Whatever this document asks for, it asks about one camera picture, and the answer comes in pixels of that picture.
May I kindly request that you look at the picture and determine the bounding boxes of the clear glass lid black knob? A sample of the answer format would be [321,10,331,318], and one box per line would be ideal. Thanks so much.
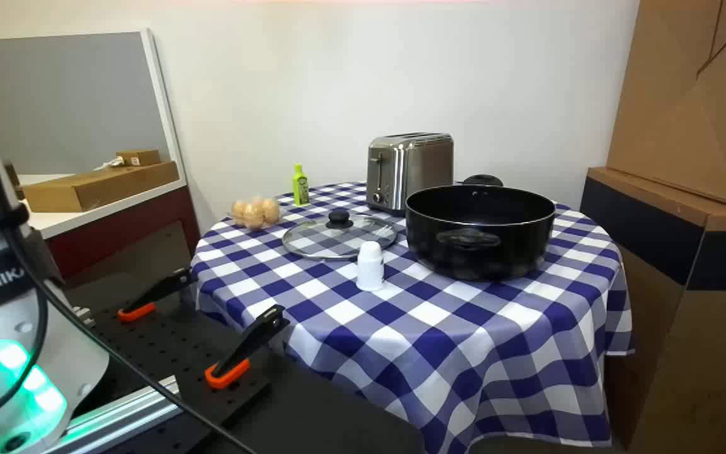
[281,205,402,262]

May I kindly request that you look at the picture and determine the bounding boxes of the black cooking pot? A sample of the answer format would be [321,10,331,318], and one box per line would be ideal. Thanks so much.
[402,171,559,284]

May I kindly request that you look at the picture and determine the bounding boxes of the small white plastic bottle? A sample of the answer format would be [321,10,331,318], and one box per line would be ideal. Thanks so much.
[356,241,387,294]

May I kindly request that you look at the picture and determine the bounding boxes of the silver toaster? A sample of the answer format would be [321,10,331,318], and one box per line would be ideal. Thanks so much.
[365,132,457,218]

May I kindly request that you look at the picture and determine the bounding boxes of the small green bottle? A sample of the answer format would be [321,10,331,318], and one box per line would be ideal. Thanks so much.
[291,161,311,209]

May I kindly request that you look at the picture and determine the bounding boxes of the blue white checkered tablecloth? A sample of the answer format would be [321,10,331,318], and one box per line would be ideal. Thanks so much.
[186,180,637,454]

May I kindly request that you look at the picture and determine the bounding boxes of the black clamp orange tips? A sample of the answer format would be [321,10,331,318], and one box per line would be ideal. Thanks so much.
[201,304,292,395]
[116,266,200,327]

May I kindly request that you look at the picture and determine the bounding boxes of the black perforated breadboard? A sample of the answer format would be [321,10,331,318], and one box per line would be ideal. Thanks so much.
[75,272,277,454]

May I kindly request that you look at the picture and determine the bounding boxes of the white desk red-brown front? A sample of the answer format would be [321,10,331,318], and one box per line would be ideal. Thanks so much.
[19,171,204,284]

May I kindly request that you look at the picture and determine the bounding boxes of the flat cardboard box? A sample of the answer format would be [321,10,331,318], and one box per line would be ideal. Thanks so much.
[21,150,182,214]

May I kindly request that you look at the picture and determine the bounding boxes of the tall cardboard box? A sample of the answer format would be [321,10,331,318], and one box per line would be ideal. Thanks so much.
[581,165,726,454]

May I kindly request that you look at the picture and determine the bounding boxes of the large cardboard panel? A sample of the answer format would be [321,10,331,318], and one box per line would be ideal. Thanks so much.
[605,0,726,213]

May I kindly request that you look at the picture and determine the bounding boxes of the aluminium rail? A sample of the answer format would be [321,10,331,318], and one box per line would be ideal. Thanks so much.
[44,373,184,454]

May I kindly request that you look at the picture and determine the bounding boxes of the grey panel white frame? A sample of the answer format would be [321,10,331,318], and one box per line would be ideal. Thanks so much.
[0,30,190,187]

